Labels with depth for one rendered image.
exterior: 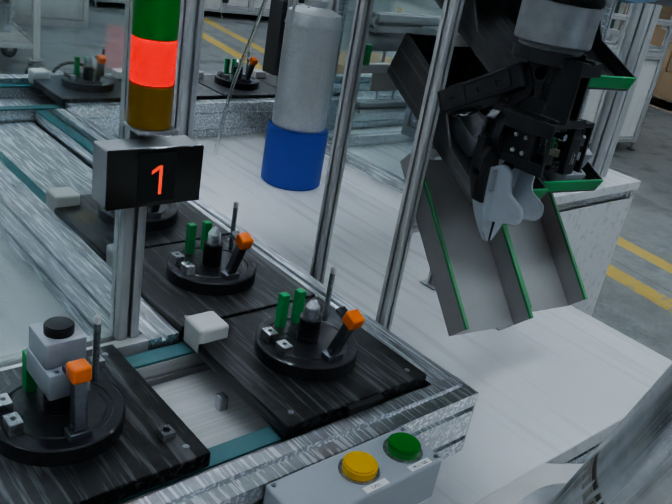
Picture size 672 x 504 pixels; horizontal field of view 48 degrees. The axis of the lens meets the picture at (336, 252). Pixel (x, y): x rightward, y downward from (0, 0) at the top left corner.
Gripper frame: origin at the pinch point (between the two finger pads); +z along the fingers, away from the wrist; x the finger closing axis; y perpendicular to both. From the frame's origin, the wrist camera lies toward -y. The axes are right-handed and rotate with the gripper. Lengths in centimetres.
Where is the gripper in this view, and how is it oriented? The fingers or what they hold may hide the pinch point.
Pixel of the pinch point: (484, 226)
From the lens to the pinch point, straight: 84.8
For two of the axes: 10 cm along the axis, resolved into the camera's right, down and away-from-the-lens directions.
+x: 7.5, -1.5, 6.4
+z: -1.6, 9.0, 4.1
